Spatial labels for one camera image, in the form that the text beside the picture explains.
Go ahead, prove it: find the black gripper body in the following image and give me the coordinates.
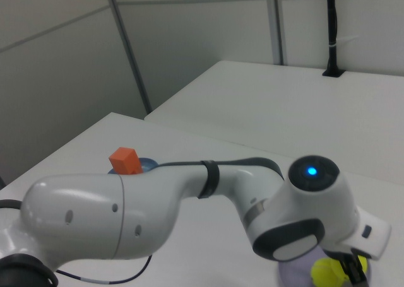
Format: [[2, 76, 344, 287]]
[[324, 249, 359, 262]]

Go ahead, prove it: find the orange cube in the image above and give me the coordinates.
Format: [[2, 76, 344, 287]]
[[109, 147, 142, 176]]

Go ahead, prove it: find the lavender plate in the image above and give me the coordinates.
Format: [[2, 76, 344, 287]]
[[277, 245, 374, 287]]

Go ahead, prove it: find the blue plate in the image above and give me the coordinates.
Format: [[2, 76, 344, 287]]
[[107, 156, 159, 175]]

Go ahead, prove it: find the black pole stand with clamp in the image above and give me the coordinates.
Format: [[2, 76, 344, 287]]
[[321, 0, 345, 78]]

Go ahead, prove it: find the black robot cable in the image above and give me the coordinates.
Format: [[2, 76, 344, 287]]
[[0, 161, 208, 284]]

